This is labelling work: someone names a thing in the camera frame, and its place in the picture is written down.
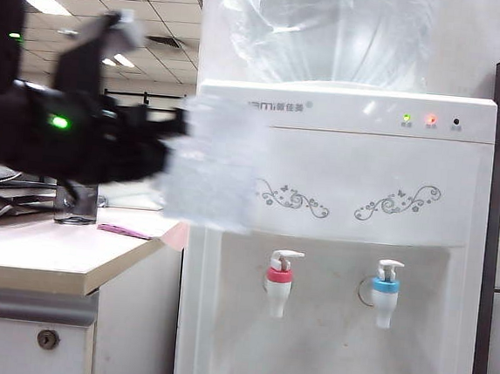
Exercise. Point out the ceiling air vent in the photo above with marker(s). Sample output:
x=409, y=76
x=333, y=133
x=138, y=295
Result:
x=166, y=42

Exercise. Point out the blue cold water tap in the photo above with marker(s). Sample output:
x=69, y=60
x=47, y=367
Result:
x=385, y=295

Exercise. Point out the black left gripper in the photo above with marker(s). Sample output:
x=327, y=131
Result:
x=126, y=150

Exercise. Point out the red hot water tap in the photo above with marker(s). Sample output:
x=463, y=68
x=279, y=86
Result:
x=278, y=286

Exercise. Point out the pink packet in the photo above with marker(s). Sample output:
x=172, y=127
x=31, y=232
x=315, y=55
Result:
x=123, y=230

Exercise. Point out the clear plastic mug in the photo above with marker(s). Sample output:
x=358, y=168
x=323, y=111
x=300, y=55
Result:
x=217, y=162

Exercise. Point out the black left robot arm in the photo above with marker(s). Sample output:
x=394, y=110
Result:
x=1, y=130

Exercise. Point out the grey bottle with black lid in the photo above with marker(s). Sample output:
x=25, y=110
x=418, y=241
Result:
x=75, y=211

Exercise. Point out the round cabinet lock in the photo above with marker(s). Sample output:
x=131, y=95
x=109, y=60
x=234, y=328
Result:
x=48, y=339

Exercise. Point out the white water dispenser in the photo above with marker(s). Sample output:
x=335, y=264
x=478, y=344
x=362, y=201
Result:
x=356, y=170

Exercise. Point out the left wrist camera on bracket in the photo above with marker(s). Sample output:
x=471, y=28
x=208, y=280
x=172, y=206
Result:
x=81, y=63

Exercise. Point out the plastic-covered water jug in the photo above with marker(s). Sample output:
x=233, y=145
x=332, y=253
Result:
x=329, y=36

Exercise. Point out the black wall shelf rack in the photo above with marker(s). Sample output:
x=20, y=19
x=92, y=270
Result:
x=153, y=96

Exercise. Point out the twin fluorescent ceiling light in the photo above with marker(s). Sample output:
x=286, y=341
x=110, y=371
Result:
x=121, y=59

